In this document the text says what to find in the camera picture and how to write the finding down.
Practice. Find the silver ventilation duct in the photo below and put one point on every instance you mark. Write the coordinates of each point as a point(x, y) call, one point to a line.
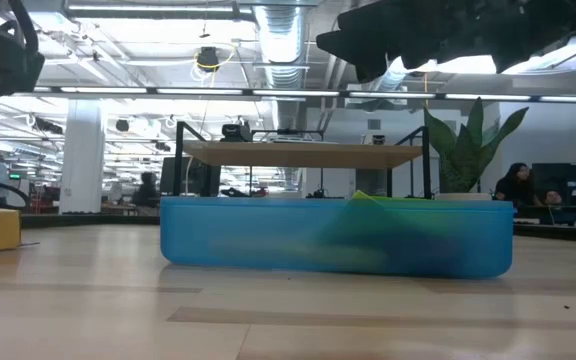
point(280, 40)

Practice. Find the white plant pot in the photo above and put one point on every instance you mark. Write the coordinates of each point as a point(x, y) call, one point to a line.
point(463, 196)

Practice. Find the black computer monitor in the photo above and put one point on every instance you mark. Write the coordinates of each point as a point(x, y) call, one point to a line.
point(195, 177)

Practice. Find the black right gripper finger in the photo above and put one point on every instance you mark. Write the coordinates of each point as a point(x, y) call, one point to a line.
point(368, 27)
point(375, 65)

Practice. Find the rig crossbar with light strips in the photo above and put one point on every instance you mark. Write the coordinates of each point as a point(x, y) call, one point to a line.
point(293, 93)

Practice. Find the white pillar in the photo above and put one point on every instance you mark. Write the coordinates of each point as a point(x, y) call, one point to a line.
point(83, 160)

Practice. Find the black ceiling camera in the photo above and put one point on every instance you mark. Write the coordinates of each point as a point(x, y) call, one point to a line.
point(208, 59)

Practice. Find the green snake plant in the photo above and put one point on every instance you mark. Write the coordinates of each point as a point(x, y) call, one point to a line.
point(460, 160)

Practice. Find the blue plastic pencil case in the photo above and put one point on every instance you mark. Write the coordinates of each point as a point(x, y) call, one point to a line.
point(248, 235)

